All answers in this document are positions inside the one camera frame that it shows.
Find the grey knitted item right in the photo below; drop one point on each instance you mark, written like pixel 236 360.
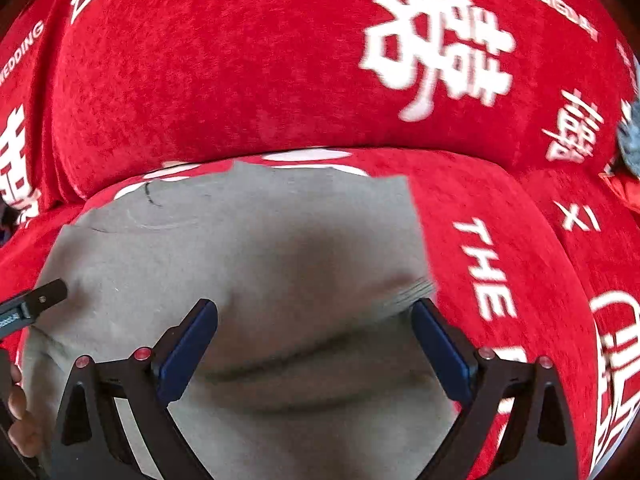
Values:
pixel 628 138

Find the grey knit garment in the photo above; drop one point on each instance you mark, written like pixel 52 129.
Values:
pixel 314 372

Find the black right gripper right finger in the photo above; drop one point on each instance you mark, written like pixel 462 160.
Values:
pixel 539 440

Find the red wedding sofa cover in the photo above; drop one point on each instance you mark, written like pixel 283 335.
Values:
pixel 500 115

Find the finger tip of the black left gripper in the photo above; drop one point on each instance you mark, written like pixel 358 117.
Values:
pixel 23 309

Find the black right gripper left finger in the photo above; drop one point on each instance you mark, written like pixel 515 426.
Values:
pixel 89 441

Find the person's left hand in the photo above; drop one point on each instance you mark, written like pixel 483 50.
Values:
pixel 25 432

